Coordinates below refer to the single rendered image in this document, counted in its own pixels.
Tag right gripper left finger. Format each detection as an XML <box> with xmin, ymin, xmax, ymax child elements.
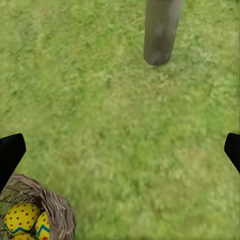
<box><xmin>0</xmin><ymin>133</ymin><xmax>26</xmax><ymax>195</ymax></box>

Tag wicker basket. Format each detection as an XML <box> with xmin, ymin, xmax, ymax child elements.
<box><xmin>0</xmin><ymin>173</ymin><xmax>77</xmax><ymax>240</ymax></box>

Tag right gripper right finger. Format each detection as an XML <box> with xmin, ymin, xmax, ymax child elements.
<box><xmin>224</xmin><ymin>133</ymin><xmax>240</xmax><ymax>173</ymax></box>

